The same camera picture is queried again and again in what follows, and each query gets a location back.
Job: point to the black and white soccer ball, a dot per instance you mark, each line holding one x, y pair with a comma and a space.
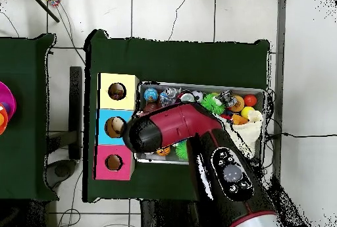
197, 95

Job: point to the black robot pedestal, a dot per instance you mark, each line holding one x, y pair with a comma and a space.
168, 215

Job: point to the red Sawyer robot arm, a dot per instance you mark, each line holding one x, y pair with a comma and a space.
184, 124

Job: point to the small green spiky ball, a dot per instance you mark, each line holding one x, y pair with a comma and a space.
182, 150

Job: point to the brown football toy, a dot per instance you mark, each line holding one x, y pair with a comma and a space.
150, 108

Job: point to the cream knitted cloth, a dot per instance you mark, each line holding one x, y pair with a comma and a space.
250, 132

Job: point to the orange basketball toy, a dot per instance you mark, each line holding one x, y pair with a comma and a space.
163, 151

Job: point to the blue globe ball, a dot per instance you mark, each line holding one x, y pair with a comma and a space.
150, 95

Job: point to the shallow mesh bin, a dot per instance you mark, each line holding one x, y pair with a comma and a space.
202, 87

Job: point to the wooden box with three holes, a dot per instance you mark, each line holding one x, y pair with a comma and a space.
129, 85

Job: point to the dark green side tablecloth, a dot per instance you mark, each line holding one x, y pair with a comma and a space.
26, 92

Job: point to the pink bowl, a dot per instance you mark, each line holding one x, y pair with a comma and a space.
9, 98

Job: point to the black rod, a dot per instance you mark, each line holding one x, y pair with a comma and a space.
44, 7

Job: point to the large green spiky eyed ball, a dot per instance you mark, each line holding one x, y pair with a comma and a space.
210, 104

